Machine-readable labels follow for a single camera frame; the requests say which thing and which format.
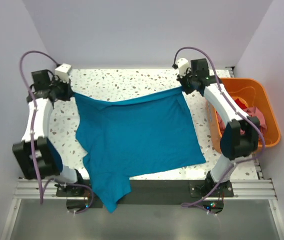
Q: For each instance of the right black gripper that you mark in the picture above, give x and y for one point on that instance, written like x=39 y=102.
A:
x=188 y=73

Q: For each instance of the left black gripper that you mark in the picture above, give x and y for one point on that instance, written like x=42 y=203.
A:
x=68 y=92

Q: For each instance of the blue t shirt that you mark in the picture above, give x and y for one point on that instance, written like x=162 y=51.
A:
x=144 y=135

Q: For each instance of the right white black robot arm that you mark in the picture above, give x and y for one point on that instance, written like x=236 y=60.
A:
x=241 y=134

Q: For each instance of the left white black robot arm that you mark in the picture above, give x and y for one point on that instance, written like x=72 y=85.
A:
x=35 y=154

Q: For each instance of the red t shirt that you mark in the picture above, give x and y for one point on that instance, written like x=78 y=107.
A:
x=241 y=103

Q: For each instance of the orange plastic basket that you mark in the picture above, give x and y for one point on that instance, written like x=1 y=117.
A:
x=251 y=93

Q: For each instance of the pink t shirt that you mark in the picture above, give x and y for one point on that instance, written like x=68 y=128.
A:
x=252 y=112

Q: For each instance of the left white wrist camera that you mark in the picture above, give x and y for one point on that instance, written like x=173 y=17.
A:
x=63 y=72

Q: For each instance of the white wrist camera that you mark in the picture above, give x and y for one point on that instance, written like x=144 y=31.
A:
x=183 y=65
x=63 y=72

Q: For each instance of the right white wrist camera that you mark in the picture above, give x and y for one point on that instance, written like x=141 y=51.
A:
x=183 y=65

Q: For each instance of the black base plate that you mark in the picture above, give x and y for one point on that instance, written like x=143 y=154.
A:
x=145 y=192

